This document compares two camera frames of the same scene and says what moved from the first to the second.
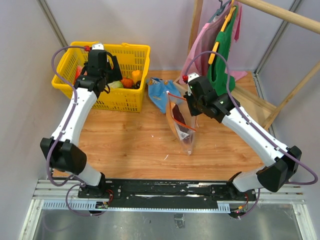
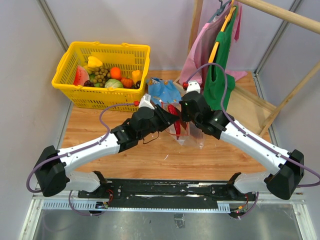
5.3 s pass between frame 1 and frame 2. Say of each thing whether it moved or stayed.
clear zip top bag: moved
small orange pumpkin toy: stayed
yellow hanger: stayed
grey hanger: stayed
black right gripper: moved
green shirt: stayed
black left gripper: moved
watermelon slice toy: stayed
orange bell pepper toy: stayed
